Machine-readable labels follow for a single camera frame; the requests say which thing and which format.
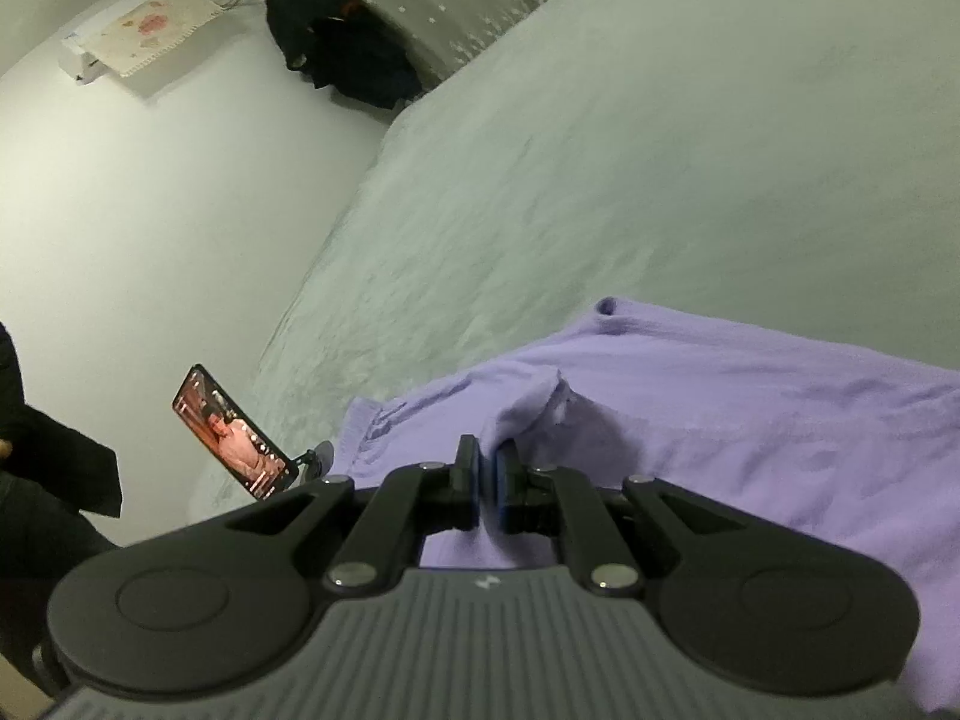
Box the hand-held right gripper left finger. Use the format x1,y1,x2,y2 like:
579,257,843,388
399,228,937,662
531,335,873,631
225,433,485,592

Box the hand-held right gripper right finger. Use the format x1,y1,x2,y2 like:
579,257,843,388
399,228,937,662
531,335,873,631
487,439,751,592

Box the purple pants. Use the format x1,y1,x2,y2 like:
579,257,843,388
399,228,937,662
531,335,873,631
330,296,960,717

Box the hanging dark clothes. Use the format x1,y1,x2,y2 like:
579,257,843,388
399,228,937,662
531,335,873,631
264,0,422,110

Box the phone holder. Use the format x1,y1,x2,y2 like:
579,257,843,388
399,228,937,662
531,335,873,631
289,441,335,482

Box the smartphone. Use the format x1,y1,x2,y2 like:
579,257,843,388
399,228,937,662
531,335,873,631
172,364,297,502

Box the person's black clothing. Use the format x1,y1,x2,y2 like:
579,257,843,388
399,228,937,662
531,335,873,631
0,321,125,691

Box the grey star-patterned curtain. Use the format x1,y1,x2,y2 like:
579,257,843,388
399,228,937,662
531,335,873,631
180,0,593,83

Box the covered wall air conditioner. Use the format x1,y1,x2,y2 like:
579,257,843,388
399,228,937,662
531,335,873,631
60,0,226,98

